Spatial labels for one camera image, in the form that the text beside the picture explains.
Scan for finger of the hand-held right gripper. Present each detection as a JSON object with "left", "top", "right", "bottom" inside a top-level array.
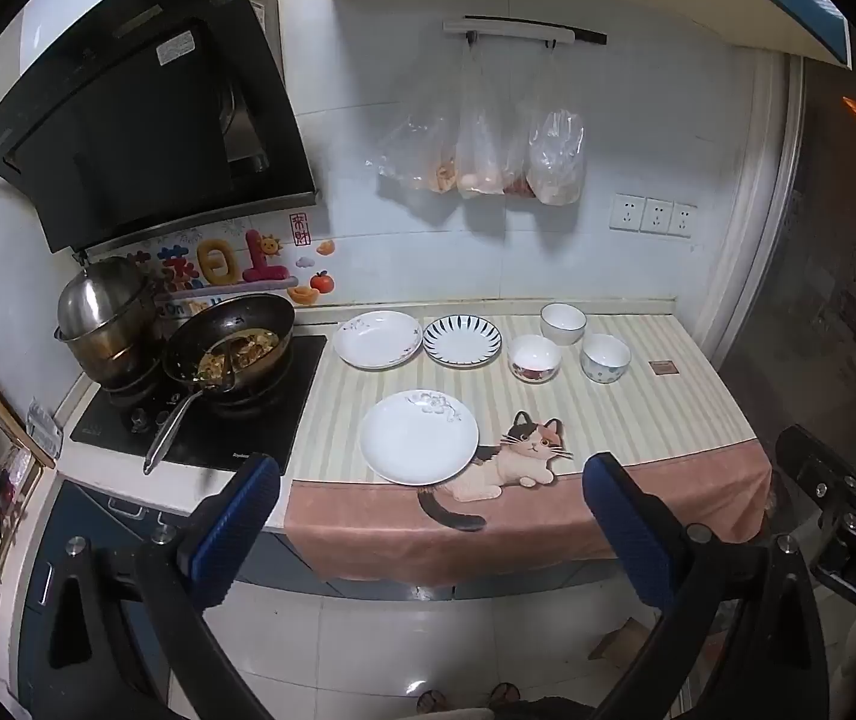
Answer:
[{"left": 776, "top": 426, "right": 856, "bottom": 533}]

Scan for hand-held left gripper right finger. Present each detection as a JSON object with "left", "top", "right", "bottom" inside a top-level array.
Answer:
[{"left": 584, "top": 454, "right": 830, "bottom": 720}]

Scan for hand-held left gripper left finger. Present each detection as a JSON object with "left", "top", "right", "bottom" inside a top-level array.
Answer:
[{"left": 19, "top": 454, "right": 283, "bottom": 720}]

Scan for white bowl with dark rim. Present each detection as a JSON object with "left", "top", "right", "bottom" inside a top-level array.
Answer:
[{"left": 540, "top": 303, "right": 588, "bottom": 347}]

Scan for cardboard piece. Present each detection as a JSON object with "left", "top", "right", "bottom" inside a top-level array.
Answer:
[{"left": 587, "top": 617, "right": 657, "bottom": 662}]

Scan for striped cat print cloth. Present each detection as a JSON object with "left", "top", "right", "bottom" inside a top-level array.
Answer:
[{"left": 281, "top": 313, "right": 774, "bottom": 587}]

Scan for black glass gas stove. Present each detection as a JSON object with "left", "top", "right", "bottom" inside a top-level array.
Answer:
[{"left": 70, "top": 334, "right": 329, "bottom": 475}]

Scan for glass door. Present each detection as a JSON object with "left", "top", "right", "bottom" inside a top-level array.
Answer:
[{"left": 720, "top": 52, "right": 856, "bottom": 503}]

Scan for blue floral white bowl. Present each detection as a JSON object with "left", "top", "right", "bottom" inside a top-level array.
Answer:
[{"left": 581, "top": 334, "right": 632, "bottom": 383}]

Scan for red patterned white bowl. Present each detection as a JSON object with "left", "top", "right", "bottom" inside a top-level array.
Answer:
[{"left": 507, "top": 334, "right": 564, "bottom": 383}]

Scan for white floral plate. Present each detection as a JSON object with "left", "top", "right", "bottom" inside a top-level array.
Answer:
[
  {"left": 333, "top": 310, "right": 424, "bottom": 370},
  {"left": 358, "top": 390, "right": 480, "bottom": 486}
]

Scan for dark wok with food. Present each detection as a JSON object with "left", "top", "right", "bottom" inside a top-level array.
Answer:
[{"left": 143, "top": 292, "right": 298, "bottom": 477}]

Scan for blue striped plate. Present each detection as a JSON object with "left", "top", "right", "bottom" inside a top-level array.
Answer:
[{"left": 423, "top": 315, "right": 504, "bottom": 368}]

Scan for stainless steel pot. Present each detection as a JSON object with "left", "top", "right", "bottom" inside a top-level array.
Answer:
[{"left": 55, "top": 255, "right": 166, "bottom": 383}]

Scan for clear plastic bag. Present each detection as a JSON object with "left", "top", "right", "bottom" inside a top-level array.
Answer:
[
  {"left": 527, "top": 45, "right": 586, "bottom": 206},
  {"left": 503, "top": 90, "right": 541, "bottom": 197},
  {"left": 375, "top": 52, "right": 466, "bottom": 196},
  {"left": 456, "top": 52, "right": 507, "bottom": 200}
]

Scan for black range hood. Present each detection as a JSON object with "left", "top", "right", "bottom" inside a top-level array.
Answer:
[{"left": 0, "top": 0, "right": 320, "bottom": 256}]

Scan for colourful wall sticker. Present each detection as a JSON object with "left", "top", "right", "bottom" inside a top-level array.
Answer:
[{"left": 109, "top": 229, "right": 339, "bottom": 308}]

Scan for white door frame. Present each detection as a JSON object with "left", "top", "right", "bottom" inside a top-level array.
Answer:
[{"left": 690, "top": 52, "right": 807, "bottom": 376}]

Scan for white wall hook rack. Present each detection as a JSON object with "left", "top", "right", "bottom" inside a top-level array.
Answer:
[{"left": 443, "top": 15, "right": 609, "bottom": 46}]

